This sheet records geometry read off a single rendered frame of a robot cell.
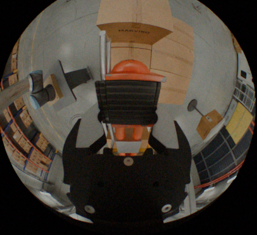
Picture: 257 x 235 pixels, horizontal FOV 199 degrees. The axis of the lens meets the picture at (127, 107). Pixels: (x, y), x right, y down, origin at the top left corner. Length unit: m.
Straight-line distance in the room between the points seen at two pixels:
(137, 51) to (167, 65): 0.34
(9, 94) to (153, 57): 1.19
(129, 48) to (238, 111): 7.25
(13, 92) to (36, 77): 0.24
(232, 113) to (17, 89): 8.01
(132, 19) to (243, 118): 7.28
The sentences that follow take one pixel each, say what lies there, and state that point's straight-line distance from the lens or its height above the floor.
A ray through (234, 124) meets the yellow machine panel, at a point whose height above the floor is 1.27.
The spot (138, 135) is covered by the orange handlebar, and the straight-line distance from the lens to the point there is 0.17.
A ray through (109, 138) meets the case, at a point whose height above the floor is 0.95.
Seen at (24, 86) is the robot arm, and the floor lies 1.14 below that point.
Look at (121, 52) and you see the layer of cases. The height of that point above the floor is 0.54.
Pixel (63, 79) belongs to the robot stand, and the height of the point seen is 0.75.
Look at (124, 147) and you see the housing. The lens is 0.20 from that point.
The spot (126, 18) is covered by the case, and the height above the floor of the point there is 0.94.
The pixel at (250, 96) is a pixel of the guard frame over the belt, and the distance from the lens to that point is 7.31.
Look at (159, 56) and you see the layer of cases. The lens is 0.85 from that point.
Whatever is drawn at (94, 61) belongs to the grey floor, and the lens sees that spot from 1.44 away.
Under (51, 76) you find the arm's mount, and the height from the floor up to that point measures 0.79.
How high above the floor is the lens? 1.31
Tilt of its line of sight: 57 degrees down
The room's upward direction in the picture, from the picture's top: 180 degrees counter-clockwise
